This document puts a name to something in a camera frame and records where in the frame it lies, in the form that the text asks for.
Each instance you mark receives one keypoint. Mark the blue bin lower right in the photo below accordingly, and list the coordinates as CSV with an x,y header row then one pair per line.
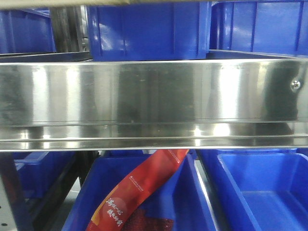
x,y
260,190

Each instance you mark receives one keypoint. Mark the blue plastic bins right stack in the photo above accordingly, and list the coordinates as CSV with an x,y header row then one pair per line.
x,y
266,26

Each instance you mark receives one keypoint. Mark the stainless steel shelf front rail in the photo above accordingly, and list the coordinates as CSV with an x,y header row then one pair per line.
x,y
236,103

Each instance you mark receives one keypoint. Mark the blue plastic bin left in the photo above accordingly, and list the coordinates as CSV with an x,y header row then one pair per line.
x,y
25,31

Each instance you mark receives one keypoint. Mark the blue plastic bin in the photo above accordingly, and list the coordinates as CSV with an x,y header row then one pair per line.
x,y
25,31
147,32

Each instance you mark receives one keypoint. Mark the red printed paper bag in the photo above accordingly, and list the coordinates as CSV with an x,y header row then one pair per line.
x,y
121,202

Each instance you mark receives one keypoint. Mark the blue bin lower middle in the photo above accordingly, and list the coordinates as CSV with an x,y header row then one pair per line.
x,y
181,199

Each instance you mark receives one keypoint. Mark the blue plastic bin centre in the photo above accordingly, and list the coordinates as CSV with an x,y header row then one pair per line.
x,y
147,32

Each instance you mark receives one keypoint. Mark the blue bin lower left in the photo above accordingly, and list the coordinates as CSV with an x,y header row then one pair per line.
x,y
39,170

